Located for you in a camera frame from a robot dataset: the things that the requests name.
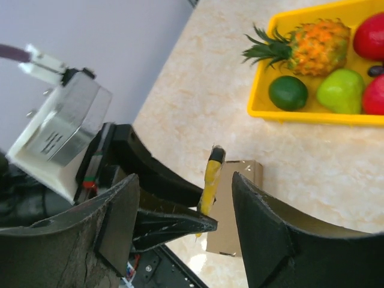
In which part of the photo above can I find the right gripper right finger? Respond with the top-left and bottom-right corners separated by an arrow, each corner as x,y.
232,172 -> 383,287

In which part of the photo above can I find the red apple back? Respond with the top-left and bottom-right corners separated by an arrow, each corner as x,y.
353,12 -> 383,62

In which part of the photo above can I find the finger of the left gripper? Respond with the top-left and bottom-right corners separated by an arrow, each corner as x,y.
131,209 -> 218,251

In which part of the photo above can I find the yellow utility knife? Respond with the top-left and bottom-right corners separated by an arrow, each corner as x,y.
194,145 -> 226,241

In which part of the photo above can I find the dark green lime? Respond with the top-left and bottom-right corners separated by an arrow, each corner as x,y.
268,76 -> 308,112

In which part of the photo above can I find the purple grape bunch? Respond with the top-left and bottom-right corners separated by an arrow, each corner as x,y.
367,63 -> 384,77

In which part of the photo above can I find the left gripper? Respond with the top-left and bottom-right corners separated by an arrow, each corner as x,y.
1,122 -> 203,228

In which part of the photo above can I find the brown cardboard express box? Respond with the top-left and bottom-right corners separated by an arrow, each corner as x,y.
206,160 -> 263,257

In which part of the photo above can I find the red apple front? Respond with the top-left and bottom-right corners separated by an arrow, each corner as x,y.
362,75 -> 384,115

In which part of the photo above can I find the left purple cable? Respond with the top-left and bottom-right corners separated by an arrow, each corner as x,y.
0,43 -> 31,64

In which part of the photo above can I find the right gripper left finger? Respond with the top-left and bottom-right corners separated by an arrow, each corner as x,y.
1,175 -> 140,287

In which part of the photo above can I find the red apple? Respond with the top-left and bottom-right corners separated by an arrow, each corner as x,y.
362,75 -> 384,115
353,12 -> 383,62

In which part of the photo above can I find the green pear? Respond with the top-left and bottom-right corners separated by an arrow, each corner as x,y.
316,68 -> 365,114

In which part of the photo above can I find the toy pineapple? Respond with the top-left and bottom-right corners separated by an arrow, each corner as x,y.
242,19 -> 352,77

